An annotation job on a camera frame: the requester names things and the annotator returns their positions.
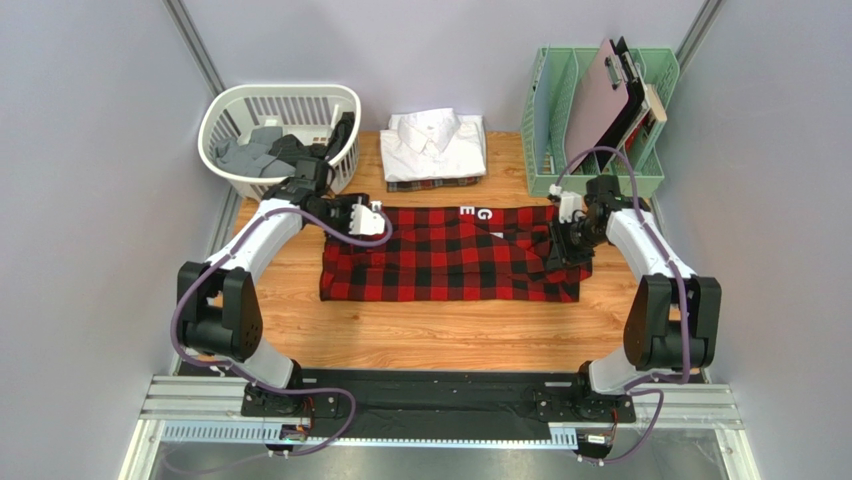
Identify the green file organizer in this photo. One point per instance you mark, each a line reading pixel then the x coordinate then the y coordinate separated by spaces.
pixel 557 71

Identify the black clipboard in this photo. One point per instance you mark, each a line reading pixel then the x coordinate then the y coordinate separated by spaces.
pixel 627 94

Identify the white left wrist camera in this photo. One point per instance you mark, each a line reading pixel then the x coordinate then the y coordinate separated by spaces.
pixel 367 219

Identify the black shirt in basket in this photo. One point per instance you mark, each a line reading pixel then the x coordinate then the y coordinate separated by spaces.
pixel 291 150

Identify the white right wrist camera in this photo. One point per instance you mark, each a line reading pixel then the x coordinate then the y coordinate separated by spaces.
pixel 570 205

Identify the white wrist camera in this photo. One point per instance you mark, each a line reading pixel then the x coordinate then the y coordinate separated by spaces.
pixel 367 219
pixel 570 205

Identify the red black plaid shirt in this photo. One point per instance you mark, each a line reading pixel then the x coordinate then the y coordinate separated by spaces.
pixel 459 253

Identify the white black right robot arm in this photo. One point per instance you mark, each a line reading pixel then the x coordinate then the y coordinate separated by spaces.
pixel 672 325

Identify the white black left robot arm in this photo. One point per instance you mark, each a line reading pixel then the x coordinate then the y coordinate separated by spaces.
pixel 217 322

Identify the grey shirt in basket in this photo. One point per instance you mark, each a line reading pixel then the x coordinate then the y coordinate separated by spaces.
pixel 252 159

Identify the folded tartan shirt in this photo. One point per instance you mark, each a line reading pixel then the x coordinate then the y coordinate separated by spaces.
pixel 421 185

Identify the pink clipboard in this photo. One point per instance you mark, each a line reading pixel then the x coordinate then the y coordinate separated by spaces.
pixel 587 116

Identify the folded white shirt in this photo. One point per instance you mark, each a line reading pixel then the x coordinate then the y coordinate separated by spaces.
pixel 433 144

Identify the red book in organizer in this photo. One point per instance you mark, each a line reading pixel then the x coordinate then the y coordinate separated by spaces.
pixel 636 142

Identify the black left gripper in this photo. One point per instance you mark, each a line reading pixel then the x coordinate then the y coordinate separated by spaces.
pixel 349 200

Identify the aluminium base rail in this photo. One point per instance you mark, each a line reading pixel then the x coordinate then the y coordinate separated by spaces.
pixel 193 408

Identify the white laundry basket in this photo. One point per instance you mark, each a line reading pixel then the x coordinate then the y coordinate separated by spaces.
pixel 308 111

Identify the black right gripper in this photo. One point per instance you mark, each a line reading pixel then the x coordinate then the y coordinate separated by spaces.
pixel 562 244

